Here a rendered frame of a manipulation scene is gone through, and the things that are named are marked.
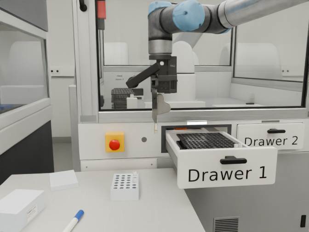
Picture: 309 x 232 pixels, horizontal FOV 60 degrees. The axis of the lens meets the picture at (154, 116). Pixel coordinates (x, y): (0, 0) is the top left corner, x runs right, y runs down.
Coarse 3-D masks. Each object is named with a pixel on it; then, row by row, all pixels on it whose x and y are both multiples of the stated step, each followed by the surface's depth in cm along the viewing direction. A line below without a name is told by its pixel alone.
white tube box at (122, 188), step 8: (120, 176) 90; (128, 176) 90; (136, 176) 90; (112, 184) 84; (120, 184) 84; (128, 184) 84; (136, 184) 84; (112, 192) 80; (120, 192) 80; (128, 192) 81; (136, 192) 81; (112, 200) 81; (120, 200) 81; (128, 200) 81
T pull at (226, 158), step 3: (225, 156) 75; (228, 156) 75; (231, 156) 75; (234, 156) 75; (222, 159) 72; (225, 159) 72; (228, 159) 72; (231, 159) 72; (234, 159) 72; (237, 159) 72; (240, 159) 72; (243, 159) 73; (222, 162) 72; (225, 162) 72; (228, 162) 72; (231, 162) 72; (234, 162) 72; (237, 162) 72; (240, 162) 72; (243, 162) 73
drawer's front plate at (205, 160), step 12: (180, 156) 74; (192, 156) 74; (204, 156) 75; (216, 156) 75; (240, 156) 76; (252, 156) 77; (264, 156) 77; (276, 156) 77; (180, 168) 75; (192, 168) 75; (204, 168) 75; (216, 168) 76; (228, 168) 76; (240, 168) 77; (252, 168) 77; (264, 168) 78; (180, 180) 75; (204, 180) 76; (216, 180) 77; (228, 180) 77; (240, 180) 77; (252, 180) 78; (264, 180) 78
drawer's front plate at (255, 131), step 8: (240, 128) 109; (248, 128) 109; (256, 128) 110; (264, 128) 110; (280, 128) 111; (288, 128) 111; (296, 128) 112; (304, 128) 112; (240, 136) 110; (248, 136) 110; (256, 136) 110; (264, 136) 111; (272, 136) 111; (280, 136) 112; (288, 136) 112; (248, 144) 111; (256, 144) 111; (264, 144) 111; (288, 144) 113
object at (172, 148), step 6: (186, 132) 111; (192, 132) 111; (198, 132) 111; (204, 132) 111; (210, 132) 111; (216, 132) 112; (222, 132) 112; (168, 138) 102; (174, 138) 110; (228, 138) 106; (234, 138) 101; (168, 144) 101; (174, 144) 93; (168, 150) 101; (174, 150) 90; (174, 156) 89; (174, 162) 90
